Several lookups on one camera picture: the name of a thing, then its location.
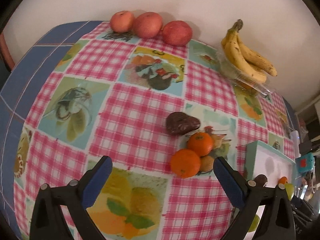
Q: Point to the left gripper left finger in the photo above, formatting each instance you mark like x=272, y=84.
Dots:
x=48, y=221

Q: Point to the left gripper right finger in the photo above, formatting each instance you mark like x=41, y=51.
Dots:
x=277, y=220

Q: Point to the brown kiwi fruit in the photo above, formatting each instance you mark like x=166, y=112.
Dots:
x=206, y=163

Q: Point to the orange mandarin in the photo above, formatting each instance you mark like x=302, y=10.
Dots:
x=201, y=143
x=185, y=163
x=283, y=180

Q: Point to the dark brown avocado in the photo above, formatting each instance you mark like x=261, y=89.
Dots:
x=261, y=180
x=180, y=123

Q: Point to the green pear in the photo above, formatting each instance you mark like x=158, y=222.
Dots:
x=290, y=189

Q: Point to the orange mandarin on tray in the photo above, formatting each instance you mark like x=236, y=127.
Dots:
x=283, y=180

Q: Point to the dark brown avocado on tray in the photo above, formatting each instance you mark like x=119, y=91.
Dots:
x=261, y=180

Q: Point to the white tray teal rim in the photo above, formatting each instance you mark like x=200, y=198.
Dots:
x=262, y=158

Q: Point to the teal toy box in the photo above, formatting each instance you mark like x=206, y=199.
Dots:
x=305, y=163

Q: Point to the white charger device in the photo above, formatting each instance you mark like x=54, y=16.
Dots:
x=294, y=136

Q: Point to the clear plastic fruit container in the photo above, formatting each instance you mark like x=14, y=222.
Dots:
x=237, y=77

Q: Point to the fruit pattern checkered tablecloth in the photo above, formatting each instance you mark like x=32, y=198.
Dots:
x=82, y=92

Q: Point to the yellow banana bunch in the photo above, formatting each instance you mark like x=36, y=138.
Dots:
x=249, y=62

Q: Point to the small red apple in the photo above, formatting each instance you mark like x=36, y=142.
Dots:
x=122, y=21

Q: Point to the large red apple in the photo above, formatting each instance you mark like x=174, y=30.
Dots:
x=177, y=33

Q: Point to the middle red apple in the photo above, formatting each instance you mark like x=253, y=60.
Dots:
x=147, y=25

